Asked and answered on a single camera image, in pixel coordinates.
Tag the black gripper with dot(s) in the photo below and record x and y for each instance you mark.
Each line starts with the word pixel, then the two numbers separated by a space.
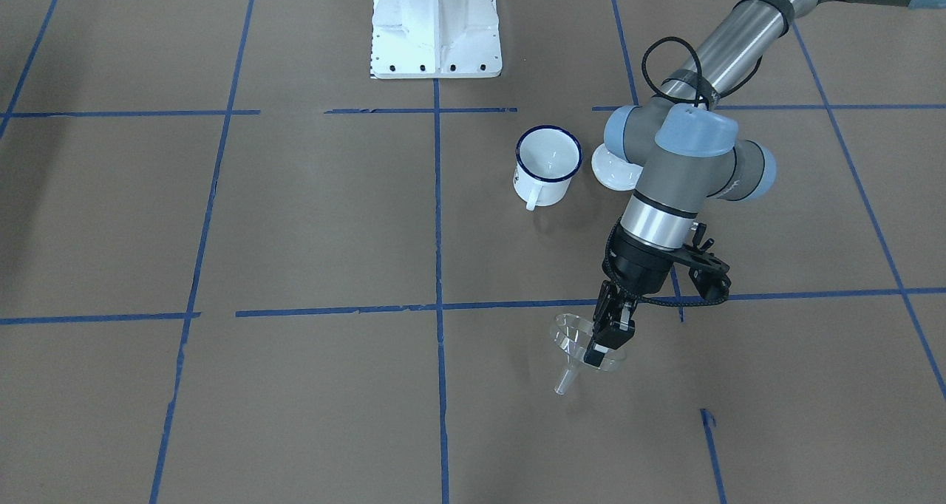
pixel 637 266

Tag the clear plastic funnel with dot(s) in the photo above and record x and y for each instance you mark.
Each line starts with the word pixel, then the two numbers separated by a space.
pixel 573 336

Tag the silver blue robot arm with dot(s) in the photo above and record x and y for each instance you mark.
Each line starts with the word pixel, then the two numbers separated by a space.
pixel 683 152

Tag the white enamel cup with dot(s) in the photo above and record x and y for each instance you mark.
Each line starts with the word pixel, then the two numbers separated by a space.
pixel 547 157

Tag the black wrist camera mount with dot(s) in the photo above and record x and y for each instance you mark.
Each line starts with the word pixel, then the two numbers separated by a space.
pixel 708 273

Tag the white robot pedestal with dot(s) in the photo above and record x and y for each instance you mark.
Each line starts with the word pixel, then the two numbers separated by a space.
pixel 426 39

